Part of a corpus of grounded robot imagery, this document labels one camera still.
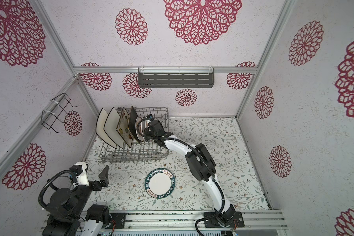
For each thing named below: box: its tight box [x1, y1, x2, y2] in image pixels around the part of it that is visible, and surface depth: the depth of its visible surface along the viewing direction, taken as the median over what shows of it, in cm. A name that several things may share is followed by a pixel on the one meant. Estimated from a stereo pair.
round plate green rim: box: [145, 167, 176, 199], surface depth 87 cm
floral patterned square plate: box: [116, 106, 133, 148], surface depth 101 cm
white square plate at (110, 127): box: [103, 106, 125, 149], surface depth 94 cm
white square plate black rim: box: [95, 107, 118, 149], surface depth 92 cm
